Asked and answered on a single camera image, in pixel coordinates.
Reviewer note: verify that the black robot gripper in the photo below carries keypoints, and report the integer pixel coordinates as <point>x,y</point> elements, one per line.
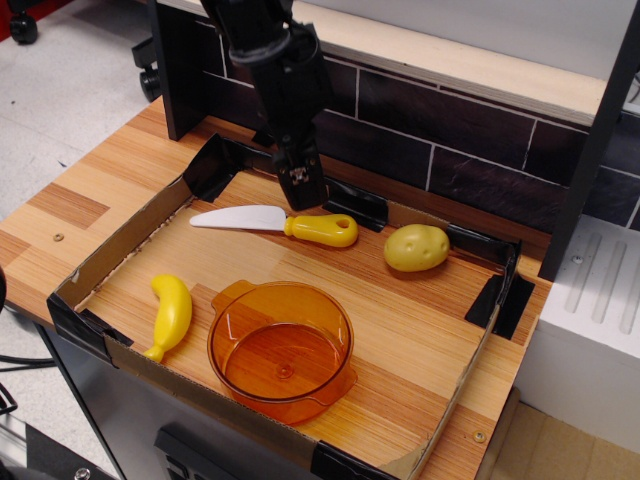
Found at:
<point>293,86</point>

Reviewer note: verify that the white toy knife yellow handle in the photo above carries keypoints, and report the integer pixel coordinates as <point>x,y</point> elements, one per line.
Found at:
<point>334,230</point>

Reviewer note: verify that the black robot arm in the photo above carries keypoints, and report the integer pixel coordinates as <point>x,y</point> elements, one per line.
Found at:
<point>253,29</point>

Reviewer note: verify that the cardboard fence with black tape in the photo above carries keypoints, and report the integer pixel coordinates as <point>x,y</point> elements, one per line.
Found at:
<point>419,337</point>

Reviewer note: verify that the orange transparent plastic pot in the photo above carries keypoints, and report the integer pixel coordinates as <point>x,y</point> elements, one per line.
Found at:
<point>282,349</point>

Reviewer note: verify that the yellow toy potato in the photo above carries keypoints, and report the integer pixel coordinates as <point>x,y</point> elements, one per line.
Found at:
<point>416,247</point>

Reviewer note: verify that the yellow toy banana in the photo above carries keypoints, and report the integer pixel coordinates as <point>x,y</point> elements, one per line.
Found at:
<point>173,317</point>

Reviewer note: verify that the black chair wheel base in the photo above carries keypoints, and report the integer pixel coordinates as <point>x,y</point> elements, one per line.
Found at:
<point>144,56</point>

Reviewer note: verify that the black office chair caster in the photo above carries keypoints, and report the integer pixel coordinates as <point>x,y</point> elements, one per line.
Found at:
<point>23,29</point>

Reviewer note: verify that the white toy sink drainboard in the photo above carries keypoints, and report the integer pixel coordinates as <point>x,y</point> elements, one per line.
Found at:
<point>582,364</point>

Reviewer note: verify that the black shelf frame wooden top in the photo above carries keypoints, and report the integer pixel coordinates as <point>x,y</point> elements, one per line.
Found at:
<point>505,145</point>

